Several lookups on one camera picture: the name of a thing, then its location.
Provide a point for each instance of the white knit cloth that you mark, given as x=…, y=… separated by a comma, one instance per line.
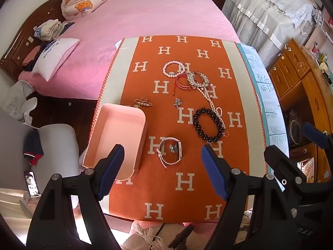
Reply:
x=145, y=235

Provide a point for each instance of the pink rectangular box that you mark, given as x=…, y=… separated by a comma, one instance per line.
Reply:
x=117, y=130

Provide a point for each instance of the light blue leaf-print tablecloth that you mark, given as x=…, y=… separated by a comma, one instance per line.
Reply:
x=270, y=104

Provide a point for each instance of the gold pearl pin brooch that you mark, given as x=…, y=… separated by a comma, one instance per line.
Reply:
x=143, y=102

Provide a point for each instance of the orange and black clothes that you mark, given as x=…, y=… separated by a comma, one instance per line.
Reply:
x=31, y=60

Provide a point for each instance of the navy and red garment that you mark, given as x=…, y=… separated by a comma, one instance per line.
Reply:
x=32, y=145

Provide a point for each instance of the smartphone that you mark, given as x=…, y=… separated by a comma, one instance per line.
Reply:
x=31, y=183

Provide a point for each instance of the grey office chair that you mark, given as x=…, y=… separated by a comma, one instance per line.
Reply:
x=57, y=148

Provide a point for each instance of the white lace furniture cover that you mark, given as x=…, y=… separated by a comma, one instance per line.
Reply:
x=268, y=10

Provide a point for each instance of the pink bed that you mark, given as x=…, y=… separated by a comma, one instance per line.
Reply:
x=130, y=18

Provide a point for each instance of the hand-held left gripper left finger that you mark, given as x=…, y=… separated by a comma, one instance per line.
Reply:
x=110, y=172

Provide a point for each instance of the bear-print rolled quilt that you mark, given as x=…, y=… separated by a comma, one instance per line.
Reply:
x=83, y=4

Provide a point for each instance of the orange letter-print blanket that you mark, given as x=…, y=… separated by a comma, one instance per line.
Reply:
x=169, y=187

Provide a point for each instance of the white garment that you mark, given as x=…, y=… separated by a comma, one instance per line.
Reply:
x=18, y=93

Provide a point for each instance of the dark wooden headboard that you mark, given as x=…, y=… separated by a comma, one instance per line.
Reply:
x=15, y=39

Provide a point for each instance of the white pillow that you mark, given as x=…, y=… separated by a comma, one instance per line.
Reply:
x=56, y=56

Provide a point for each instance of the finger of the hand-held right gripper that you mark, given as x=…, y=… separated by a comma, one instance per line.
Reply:
x=314, y=135
x=281, y=161

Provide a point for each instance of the silver flower brooch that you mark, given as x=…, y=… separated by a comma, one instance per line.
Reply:
x=178, y=102

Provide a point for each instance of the stack of folded clothes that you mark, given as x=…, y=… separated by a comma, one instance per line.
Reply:
x=49, y=28

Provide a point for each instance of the white bangle with charm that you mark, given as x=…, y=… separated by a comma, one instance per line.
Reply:
x=179, y=151

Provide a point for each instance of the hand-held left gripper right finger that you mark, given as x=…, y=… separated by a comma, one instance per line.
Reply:
x=214, y=172

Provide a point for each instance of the wooden drawer cabinet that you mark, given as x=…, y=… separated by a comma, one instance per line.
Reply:
x=309, y=83

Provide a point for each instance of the printed cardboard box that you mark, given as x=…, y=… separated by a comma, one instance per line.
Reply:
x=307, y=169

